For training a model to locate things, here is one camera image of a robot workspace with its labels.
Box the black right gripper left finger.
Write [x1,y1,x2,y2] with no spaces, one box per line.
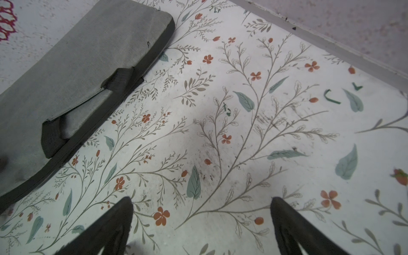
[57,197,133,255]

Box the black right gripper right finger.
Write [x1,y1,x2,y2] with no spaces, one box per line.
[270,197,347,255]

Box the grey laptop bag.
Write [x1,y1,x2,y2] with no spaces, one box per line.
[1,1,175,211]

